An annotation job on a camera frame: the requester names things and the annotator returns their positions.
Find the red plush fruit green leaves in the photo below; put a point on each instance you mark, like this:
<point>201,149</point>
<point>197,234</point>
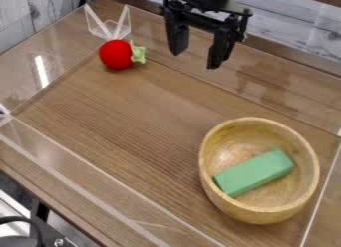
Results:
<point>119,53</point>

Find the green rectangular block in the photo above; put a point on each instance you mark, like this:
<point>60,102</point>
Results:
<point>252,173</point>

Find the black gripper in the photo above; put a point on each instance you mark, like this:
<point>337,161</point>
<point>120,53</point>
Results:
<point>191,11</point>

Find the clear acrylic corner bracket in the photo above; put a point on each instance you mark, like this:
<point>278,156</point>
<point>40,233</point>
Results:
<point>108,30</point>

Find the wooden bowl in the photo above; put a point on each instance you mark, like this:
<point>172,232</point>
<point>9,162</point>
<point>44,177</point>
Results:
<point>238,140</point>

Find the black metal table leg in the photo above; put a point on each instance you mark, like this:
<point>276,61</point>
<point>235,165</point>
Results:
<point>52,237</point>

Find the clear acrylic table barrier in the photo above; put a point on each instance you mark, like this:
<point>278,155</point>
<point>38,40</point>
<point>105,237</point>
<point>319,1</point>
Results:
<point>102,142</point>

